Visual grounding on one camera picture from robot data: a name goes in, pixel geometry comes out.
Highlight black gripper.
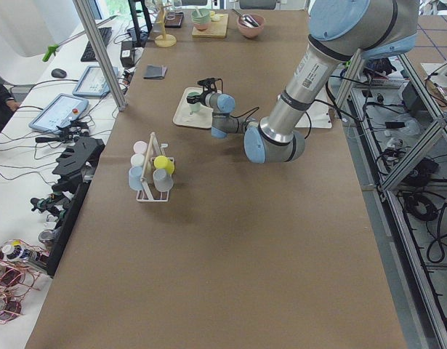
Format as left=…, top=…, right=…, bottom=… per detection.
left=186, top=92, right=209, bottom=107

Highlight cream rabbit tray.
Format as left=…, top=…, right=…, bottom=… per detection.
left=172, top=87, right=212, bottom=129

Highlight black tool holder rack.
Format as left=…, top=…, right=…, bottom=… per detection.
left=46, top=137, right=105, bottom=277

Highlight grey computer mouse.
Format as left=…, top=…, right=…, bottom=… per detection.
left=51, top=68, right=67, bottom=79

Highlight far teach pendant tablet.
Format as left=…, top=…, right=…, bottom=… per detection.
left=72, top=65, right=110, bottom=98

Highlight wooden mug tree stand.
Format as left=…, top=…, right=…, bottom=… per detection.
left=155, top=0, right=177, bottom=48

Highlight aluminium frame post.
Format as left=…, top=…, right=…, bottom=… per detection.
left=73, top=0, right=126, bottom=112

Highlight near teach pendant tablet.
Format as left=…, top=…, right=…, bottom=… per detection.
left=28, top=94, right=89, bottom=134

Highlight grey cup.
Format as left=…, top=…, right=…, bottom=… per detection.
left=153, top=169, right=174, bottom=192

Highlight green handled grabber tool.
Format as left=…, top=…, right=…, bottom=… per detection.
left=42, top=15, right=118, bottom=62

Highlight stacked green bowls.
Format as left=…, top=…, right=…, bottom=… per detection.
left=191, top=8, right=211, bottom=31

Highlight blue cup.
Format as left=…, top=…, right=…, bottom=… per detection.
left=128, top=166, right=143, bottom=191

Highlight copper wire basket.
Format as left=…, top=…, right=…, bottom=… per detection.
left=0, top=239, right=49, bottom=324

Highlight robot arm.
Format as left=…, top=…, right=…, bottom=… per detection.
left=187, top=0, right=419, bottom=164

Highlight yellow cup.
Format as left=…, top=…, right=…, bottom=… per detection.
left=153, top=156, right=175, bottom=175

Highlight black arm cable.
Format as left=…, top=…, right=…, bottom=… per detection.
left=219, top=78, right=313, bottom=139

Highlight cream cup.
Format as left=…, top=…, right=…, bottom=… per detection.
left=130, top=153, right=145, bottom=167

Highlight pink bowl with cutlery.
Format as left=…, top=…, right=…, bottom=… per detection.
left=237, top=14, right=266, bottom=39

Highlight wooden cutting board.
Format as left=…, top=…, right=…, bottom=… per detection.
left=192, top=14, right=228, bottom=39

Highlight black box with label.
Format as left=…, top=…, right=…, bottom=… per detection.
left=120, top=41, right=143, bottom=68

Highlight green cup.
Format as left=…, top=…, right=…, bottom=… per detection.
left=186, top=92, right=201, bottom=113

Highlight pink cup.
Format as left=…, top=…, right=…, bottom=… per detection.
left=133, top=140, right=148, bottom=155

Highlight teach pendant tablet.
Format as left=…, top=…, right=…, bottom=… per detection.
left=28, top=94, right=89, bottom=134
left=72, top=65, right=110, bottom=98

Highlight folded grey cloth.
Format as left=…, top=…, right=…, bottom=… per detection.
left=143, top=65, right=168, bottom=79

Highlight black keyboard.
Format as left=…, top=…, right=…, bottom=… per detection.
left=80, top=26, right=113, bottom=63

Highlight white wire cup rack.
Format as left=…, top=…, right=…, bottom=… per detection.
left=136, top=132, right=175, bottom=202

